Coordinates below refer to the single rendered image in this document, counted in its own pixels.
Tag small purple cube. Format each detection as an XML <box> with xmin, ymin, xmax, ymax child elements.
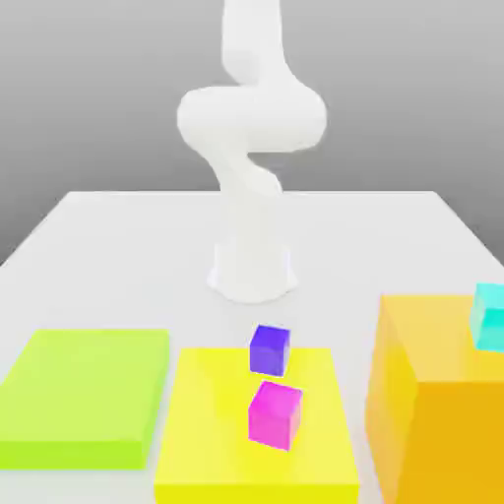
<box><xmin>248</xmin><ymin>323</ymin><xmax>292</xmax><ymax>378</ymax></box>

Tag large orange box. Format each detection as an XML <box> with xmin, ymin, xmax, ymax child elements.
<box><xmin>364</xmin><ymin>293</ymin><xmax>504</xmax><ymax>504</ymax></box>

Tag large lime green box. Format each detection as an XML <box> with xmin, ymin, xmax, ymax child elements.
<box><xmin>0</xmin><ymin>328</ymin><xmax>171</xmax><ymax>472</ymax></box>

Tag small cyan cube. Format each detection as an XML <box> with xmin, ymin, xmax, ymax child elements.
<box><xmin>469</xmin><ymin>282</ymin><xmax>504</xmax><ymax>353</ymax></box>

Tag large yellow box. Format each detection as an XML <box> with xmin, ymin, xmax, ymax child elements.
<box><xmin>154</xmin><ymin>346</ymin><xmax>361</xmax><ymax>504</ymax></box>

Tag small magenta cube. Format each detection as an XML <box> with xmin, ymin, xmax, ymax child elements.
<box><xmin>247</xmin><ymin>379</ymin><xmax>304</xmax><ymax>453</ymax></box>

